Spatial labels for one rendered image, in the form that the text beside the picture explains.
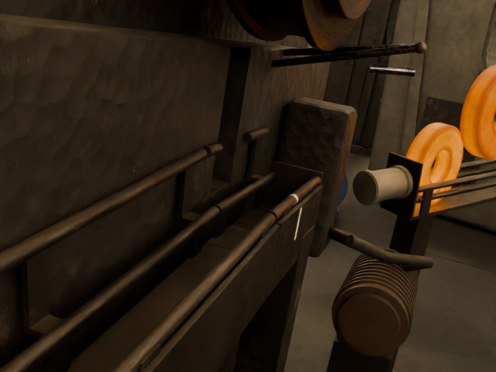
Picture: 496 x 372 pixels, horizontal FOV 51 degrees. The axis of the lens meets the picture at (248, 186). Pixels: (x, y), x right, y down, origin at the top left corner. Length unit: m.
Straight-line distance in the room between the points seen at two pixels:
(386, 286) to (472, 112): 0.31
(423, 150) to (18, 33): 0.76
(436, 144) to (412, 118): 2.30
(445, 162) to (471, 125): 0.17
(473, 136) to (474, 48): 2.34
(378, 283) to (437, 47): 2.51
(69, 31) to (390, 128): 3.07
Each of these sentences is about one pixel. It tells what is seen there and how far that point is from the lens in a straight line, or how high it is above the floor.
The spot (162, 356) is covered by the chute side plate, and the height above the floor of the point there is 0.68.
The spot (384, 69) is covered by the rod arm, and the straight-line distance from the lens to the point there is 0.65.
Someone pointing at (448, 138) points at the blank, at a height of 0.76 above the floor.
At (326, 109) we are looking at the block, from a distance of 0.79.
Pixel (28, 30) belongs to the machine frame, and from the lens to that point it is 0.33.
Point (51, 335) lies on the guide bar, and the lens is 0.37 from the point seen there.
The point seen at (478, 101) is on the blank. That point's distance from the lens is 0.90.
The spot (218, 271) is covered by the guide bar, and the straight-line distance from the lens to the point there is 0.42.
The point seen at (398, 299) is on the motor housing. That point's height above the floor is 0.52.
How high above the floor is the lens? 0.89
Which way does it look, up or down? 16 degrees down
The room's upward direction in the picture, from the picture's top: 10 degrees clockwise
